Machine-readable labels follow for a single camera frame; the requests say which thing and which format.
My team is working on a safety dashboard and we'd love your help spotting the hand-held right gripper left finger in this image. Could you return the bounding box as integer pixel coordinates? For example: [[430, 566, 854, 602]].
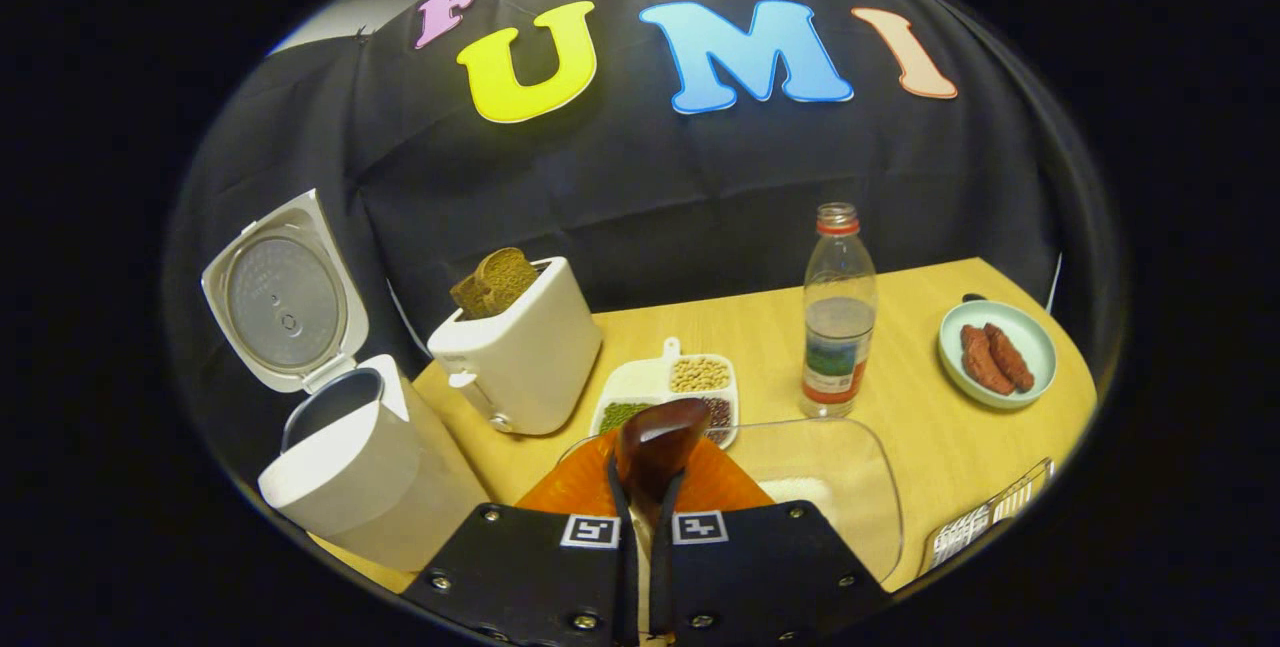
[[400, 425, 641, 647]]

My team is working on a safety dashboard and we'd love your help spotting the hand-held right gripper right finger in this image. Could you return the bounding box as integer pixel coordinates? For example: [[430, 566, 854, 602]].
[[650, 432, 893, 647]]

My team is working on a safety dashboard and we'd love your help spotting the clear plastic rice container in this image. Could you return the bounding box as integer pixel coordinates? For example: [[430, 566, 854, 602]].
[[560, 417, 906, 583]]

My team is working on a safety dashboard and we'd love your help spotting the dark wooden spoon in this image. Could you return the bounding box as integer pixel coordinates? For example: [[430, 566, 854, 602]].
[[610, 397, 714, 647]]

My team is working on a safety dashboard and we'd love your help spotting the white rice cooker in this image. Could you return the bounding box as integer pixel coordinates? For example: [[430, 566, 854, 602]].
[[200, 189, 491, 573]]

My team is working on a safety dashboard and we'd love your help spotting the metal mesh chopstick holder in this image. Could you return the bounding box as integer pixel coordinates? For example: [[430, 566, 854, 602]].
[[920, 457, 1056, 573]]

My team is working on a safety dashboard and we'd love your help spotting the white toaster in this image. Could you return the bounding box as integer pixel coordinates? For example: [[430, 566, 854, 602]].
[[427, 257, 604, 436]]

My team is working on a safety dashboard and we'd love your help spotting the white divided bean tray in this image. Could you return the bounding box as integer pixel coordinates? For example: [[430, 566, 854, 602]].
[[590, 337, 741, 450]]

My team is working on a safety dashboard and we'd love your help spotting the clear plastic water bottle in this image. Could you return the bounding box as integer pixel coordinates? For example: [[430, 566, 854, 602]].
[[800, 202, 879, 418]]

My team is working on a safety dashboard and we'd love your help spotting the brown bread slice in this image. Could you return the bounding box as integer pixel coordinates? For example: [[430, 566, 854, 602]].
[[450, 270, 493, 320], [474, 247, 541, 318]]

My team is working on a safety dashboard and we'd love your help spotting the brown sausage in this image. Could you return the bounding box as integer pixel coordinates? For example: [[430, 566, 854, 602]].
[[983, 322, 1036, 393], [960, 324, 1016, 396]]

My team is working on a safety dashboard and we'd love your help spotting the pale green plate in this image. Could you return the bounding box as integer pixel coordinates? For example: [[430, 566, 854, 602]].
[[938, 293, 1058, 411]]

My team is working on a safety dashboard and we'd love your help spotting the black backdrop cloth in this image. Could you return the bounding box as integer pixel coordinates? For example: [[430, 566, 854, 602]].
[[165, 0, 1116, 488]]

